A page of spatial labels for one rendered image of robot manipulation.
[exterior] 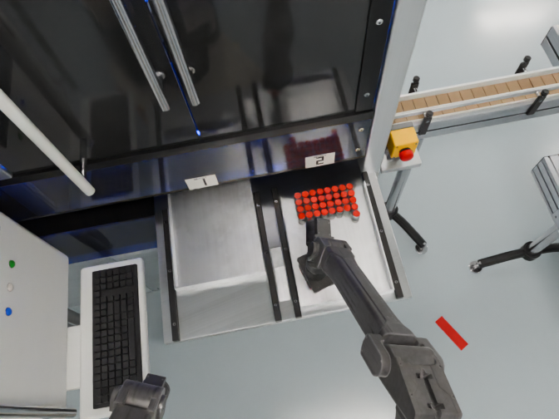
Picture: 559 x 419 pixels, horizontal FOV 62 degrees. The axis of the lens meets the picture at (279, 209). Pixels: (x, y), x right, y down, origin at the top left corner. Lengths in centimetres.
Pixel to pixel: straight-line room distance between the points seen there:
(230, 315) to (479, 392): 129
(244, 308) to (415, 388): 72
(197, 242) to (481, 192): 160
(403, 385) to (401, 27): 66
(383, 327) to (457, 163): 190
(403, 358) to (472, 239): 175
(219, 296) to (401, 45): 81
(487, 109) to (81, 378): 146
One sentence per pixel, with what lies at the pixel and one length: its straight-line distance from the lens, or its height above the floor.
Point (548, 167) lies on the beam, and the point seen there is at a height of 55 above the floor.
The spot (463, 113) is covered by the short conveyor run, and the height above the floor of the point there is 93.
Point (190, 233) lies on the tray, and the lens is 143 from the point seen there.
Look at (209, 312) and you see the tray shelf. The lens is 135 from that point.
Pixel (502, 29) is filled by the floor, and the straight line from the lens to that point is 327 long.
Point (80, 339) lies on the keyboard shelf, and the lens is 155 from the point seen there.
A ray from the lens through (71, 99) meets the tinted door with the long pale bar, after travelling 106.
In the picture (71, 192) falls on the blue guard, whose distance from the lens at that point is 137.
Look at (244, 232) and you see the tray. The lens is 140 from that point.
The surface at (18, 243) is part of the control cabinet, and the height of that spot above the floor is 108.
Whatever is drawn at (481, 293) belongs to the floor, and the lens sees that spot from 238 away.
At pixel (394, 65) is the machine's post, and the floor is 137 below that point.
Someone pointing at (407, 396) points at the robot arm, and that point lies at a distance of 71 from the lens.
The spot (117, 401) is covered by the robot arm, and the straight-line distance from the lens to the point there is 84.
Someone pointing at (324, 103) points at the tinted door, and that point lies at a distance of 114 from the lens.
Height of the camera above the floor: 218
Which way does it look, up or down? 66 degrees down
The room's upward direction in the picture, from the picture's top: 8 degrees counter-clockwise
